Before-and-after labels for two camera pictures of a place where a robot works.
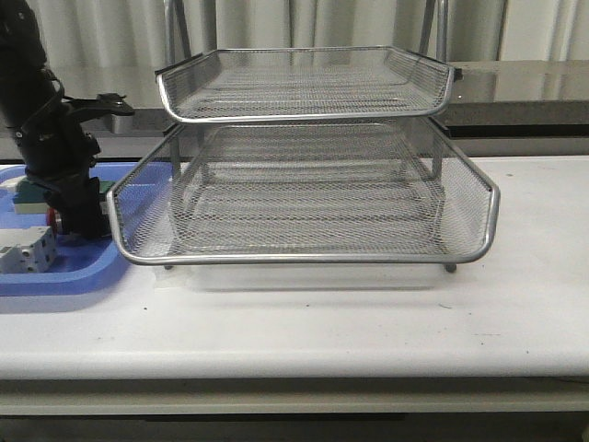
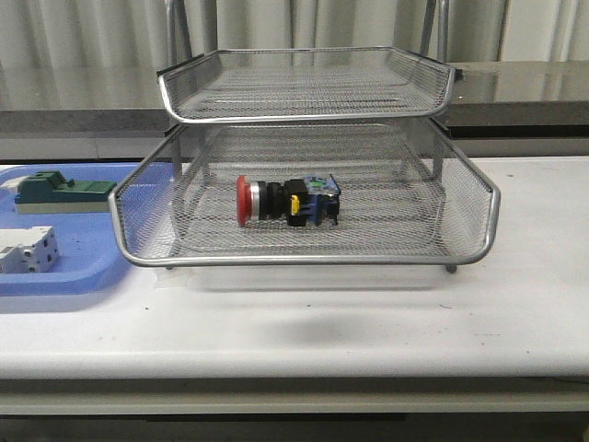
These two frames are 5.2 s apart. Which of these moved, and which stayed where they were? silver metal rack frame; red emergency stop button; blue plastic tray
Moved: red emergency stop button
Stayed: silver metal rack frame; blue plastic tray
